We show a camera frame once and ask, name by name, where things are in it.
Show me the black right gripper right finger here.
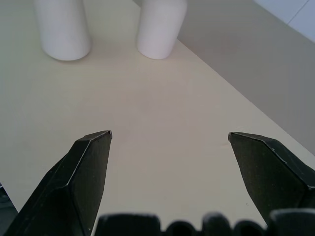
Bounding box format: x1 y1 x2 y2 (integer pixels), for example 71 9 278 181
227 131 315 227

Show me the white cylindrical vase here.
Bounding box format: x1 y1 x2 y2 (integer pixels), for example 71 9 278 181
137 0 188 60
33 0 92 61

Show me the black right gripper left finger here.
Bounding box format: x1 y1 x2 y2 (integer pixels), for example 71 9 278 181
3 130 114 236

